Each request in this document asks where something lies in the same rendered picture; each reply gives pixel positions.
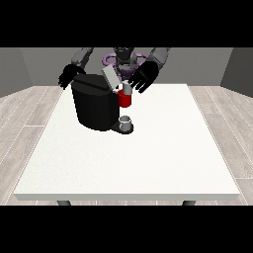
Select small grey coffee pod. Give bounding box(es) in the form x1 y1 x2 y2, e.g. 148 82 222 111
122 82 132 96

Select red pod holder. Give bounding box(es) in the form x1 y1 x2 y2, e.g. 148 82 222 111
117 89 133 109

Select black coffee machine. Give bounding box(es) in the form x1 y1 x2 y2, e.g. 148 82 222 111
70 73 134 134

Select pale grey machine lid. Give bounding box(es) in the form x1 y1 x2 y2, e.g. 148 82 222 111
101 64 124 92

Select small grey cup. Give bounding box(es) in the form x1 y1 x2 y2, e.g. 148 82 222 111
119 115 133 131

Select grey robot trunk purple rings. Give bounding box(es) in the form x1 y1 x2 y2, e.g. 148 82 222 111
102 47 146 81

